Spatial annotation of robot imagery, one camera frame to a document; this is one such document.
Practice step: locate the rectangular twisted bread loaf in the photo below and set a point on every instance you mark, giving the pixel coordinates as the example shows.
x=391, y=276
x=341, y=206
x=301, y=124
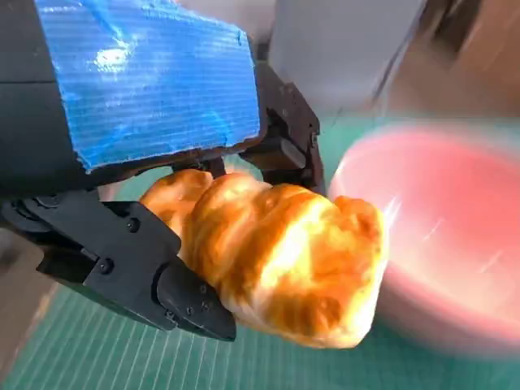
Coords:
x=284, y=252

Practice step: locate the green cutting mat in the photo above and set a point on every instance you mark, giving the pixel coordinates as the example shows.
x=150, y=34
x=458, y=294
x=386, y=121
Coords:
x=122, y=357

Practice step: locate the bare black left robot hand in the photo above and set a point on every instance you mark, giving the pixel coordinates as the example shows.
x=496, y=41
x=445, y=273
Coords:
x=142, y=81

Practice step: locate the pink bowl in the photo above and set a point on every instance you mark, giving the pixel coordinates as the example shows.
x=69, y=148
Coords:
x=447, y=223

